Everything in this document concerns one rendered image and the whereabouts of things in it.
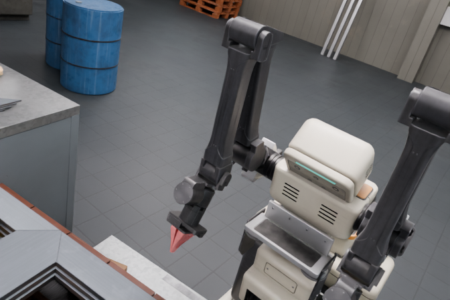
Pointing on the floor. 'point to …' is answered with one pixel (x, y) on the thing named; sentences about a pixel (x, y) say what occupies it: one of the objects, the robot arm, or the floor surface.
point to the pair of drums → (83, 37)
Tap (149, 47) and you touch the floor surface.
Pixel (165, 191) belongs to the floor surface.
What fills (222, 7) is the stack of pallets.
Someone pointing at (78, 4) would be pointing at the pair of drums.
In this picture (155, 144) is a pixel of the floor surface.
